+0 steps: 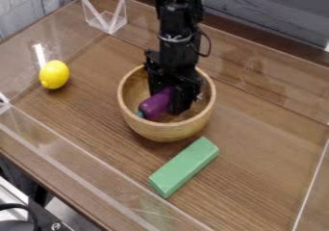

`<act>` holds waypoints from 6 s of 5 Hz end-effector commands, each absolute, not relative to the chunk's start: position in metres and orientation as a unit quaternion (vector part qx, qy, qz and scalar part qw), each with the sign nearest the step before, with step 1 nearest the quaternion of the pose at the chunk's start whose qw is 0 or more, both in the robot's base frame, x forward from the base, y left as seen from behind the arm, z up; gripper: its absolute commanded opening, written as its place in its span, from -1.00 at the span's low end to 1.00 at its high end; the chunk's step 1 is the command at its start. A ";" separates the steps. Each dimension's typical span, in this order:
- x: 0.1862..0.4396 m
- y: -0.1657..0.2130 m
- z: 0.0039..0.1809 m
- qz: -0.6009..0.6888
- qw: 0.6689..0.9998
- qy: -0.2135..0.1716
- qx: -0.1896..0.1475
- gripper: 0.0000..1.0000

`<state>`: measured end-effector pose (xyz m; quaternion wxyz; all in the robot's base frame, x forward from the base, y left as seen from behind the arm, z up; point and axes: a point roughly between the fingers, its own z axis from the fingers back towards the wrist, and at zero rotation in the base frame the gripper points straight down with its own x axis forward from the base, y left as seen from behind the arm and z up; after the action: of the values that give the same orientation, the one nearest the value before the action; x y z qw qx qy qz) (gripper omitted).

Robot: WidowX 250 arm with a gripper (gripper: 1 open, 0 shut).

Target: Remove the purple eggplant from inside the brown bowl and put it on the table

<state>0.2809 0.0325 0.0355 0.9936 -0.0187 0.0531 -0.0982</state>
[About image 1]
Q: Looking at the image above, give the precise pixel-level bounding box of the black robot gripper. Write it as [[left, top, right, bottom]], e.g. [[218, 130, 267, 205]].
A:
[[145, 36, 204, 116]]

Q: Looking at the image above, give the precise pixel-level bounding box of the purple toy eggplant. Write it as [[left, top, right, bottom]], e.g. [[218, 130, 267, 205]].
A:
[[137, 87, 173, 120]]

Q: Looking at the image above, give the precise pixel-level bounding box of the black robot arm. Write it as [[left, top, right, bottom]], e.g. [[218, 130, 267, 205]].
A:
[[145, 0, 204, 116]]

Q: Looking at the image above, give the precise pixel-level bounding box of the brown wooden bowl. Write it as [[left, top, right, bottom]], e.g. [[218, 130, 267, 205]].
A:
[[117, 65, 216, 142]]

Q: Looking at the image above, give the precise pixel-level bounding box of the green rectangular block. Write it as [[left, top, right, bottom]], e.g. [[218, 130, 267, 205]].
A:
[[149, 137, 220, 198]]

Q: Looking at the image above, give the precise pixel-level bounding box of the yellow toy lemon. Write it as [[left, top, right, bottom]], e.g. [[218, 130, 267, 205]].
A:
[[39, 60, 70, 90]]

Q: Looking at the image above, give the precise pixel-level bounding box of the clear acrylic corner bracket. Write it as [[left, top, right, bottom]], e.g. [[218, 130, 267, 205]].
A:
[[82, 0, 127, 35]]

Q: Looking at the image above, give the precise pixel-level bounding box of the clear acrylic tray wall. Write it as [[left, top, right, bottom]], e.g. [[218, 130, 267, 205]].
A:
[[0, 93, 213, 231]]

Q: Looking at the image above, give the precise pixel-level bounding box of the black cable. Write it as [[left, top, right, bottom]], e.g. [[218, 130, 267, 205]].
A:
[[0, 203, 47, 231]]

